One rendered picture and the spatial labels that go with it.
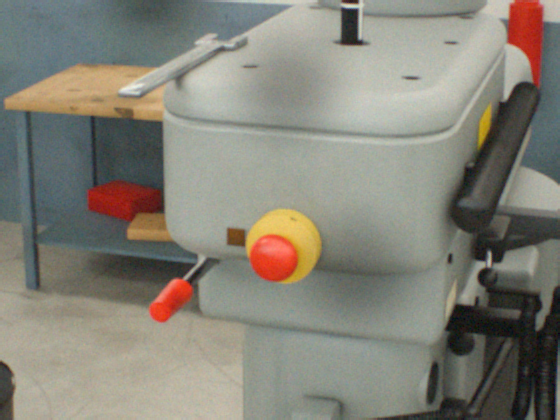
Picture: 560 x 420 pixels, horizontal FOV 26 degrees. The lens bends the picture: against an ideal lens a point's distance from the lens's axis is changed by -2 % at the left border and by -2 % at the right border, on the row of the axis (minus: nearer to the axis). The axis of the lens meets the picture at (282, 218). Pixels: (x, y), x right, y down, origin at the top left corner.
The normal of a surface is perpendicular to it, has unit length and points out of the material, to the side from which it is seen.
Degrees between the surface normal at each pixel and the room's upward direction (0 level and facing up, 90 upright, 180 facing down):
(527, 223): 90
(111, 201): 90
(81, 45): 90
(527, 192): 0
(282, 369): 90
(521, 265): 0
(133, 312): 0
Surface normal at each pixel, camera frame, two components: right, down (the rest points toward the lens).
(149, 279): 0.00, -0.94
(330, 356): -0.29, 0.32
